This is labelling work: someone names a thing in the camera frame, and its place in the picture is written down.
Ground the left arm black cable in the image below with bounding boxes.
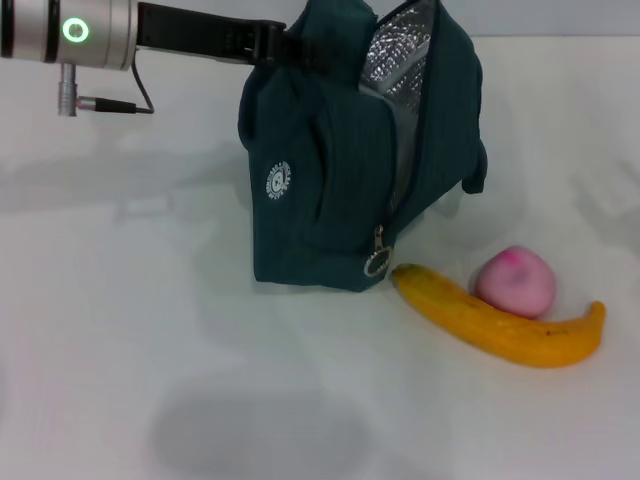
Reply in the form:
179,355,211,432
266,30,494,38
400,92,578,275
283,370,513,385
56,60,156,118

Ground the yellow banana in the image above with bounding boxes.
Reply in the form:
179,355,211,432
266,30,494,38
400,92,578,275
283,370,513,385
390,263,608,370

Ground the dark teal insulated lunch bag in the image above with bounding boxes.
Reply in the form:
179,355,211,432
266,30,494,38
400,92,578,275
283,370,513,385
235,0,488,293

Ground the pink peach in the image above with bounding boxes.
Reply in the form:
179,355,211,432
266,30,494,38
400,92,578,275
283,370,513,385
474,244,558,321

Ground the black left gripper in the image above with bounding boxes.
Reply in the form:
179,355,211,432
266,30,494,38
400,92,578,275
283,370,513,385
135,1,360,72

